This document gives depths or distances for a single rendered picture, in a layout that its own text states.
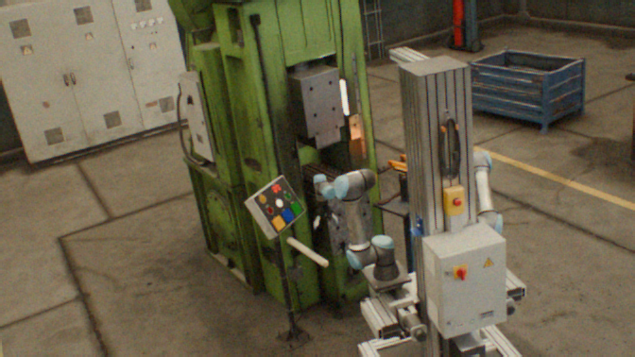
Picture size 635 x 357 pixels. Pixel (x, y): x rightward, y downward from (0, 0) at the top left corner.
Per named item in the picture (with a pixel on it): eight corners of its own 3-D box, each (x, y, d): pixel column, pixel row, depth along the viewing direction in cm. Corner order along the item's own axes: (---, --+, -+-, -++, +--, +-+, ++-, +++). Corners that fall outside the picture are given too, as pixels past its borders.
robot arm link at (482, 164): (476, 241, 353) (463, 159, 380) (503, 238, 351) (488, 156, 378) (478, 232, 342) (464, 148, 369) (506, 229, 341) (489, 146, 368)
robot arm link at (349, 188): (380, 266, 337) (365, 172, 320) (355, 275, 332) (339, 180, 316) (370, 259, 348) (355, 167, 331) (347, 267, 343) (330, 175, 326)
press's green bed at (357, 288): (379, 289, 476) (373, 237, 457) (340, 310, 458) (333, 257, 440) (337, 262, 519) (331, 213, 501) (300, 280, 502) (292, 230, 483)
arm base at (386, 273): (403, 277, 343) (402, 262, 339) (378, 284, 340) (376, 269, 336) (393, 263, 357) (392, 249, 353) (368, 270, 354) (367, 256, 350)
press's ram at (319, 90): (354, 121, 425) (348, 64, 409) (308, 138, 407) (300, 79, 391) (320, 110, 458) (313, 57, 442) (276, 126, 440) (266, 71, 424)
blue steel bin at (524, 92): (586, 114, 747) (588, 56, 718) (545, 134, 708) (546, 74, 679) (506, 97, 839) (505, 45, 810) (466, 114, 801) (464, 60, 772)
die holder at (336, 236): (374, 236, 457) (368, 182, 439) (333, 257, 439) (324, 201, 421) (331, 212, 501) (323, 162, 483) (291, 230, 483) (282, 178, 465)
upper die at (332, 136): (340, 140, 423) (339, 127, 419) (317, 149, 413) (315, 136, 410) (307, 127, 456) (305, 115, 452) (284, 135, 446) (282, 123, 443)
